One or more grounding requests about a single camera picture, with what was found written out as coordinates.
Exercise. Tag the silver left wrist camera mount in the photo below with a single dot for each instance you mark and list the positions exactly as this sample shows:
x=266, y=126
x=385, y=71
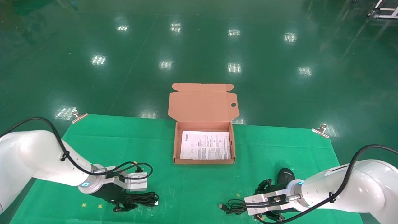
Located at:
x=136, y=182

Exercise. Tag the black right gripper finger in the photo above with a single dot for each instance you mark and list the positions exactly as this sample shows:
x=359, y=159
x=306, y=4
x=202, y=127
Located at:
x=270, y=217
x=262, y=186

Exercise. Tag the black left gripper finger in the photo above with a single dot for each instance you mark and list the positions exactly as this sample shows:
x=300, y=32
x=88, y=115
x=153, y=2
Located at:
x=119, y=208
x=131, y=204

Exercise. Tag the green table cloth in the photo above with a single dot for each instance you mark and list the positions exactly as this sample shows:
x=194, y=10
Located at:
x=192, y=186

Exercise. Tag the white printed instruction sheet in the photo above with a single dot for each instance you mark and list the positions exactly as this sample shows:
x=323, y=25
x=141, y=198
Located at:
x=205, y=146

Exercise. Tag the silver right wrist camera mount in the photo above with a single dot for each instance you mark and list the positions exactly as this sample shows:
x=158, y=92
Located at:
x=264, y=200

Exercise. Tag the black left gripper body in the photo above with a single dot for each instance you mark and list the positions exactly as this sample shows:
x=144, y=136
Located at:
x=113, y=194

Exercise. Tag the metal binder clip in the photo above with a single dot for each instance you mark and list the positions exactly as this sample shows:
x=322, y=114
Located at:
x=321, y=131
x=79, y=116

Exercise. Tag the brown cardboard mailer box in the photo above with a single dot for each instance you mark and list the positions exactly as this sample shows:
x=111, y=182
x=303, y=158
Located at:
x=202, y=107

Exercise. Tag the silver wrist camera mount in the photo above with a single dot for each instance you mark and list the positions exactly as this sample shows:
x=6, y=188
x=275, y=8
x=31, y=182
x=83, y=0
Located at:
x=264, y=200
x=136, y=182

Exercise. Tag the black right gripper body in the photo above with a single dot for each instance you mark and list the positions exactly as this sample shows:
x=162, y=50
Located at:
x=279, y=187

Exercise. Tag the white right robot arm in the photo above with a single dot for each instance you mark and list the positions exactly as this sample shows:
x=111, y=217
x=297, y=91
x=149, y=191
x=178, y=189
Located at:
x=357, y=189

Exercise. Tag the white table frame with caster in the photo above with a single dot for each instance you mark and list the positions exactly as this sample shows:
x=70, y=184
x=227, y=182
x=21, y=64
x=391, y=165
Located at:
x=384, y=12

